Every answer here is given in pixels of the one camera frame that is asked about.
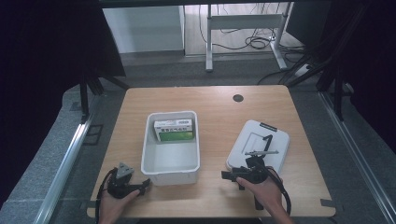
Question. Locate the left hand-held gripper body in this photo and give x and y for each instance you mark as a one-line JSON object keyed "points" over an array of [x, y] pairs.
{"points": [[120, 185]]}

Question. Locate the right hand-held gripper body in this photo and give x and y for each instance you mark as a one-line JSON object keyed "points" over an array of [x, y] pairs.
{"points": [[255, 169]]}

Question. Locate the white box lid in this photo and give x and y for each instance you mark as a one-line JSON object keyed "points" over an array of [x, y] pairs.
{"points": [[246, 143]]}

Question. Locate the person's left hand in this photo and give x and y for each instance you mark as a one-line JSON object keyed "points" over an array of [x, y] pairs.
{"points": [[113, 207]]}

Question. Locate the person's right hand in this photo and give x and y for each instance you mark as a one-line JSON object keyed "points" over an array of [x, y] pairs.
{"points": [[264, 193]]}

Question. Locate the white plastic storage box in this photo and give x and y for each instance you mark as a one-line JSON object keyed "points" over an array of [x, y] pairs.
{"points": [[169, 155]]}

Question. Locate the green and white medicine box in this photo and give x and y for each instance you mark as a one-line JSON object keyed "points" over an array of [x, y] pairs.
{"points": [[174, 129]]}

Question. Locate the dark round table grommet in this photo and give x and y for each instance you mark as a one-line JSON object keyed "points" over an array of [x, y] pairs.
{"points": [[238, 98]]}

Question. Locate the black metal stand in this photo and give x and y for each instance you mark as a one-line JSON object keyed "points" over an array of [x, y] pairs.
{"points": [[93, 84], [330, 74]]}

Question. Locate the white power strip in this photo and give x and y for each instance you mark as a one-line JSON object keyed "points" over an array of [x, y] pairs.
{"points": [[302, 70]]}

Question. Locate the dark curtain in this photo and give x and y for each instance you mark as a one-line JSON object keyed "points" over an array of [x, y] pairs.
{"points": [[370, 62], [40, 62]]}

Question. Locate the white cabinet panel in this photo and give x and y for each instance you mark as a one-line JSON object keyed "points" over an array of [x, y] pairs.
{"points": [[143, 29]]}

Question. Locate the aluminium floor rail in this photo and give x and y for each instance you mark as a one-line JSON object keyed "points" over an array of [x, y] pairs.
{"points": [[62, 174], [358, 155]]}

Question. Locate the white metal desk frame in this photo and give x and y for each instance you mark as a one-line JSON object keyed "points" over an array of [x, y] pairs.
{"points": [[244, 21]]}

